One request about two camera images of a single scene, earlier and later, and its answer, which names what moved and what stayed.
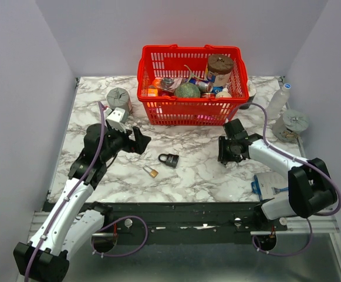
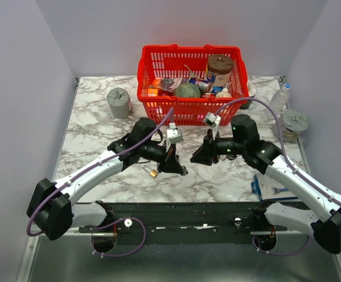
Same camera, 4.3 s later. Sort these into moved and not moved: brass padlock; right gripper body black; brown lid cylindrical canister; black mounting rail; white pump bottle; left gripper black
Moved: right gripper body black; left gripper black
Not moved: white pump bottle; brass padlock; brown lid cylindrical canister; black mounting rail
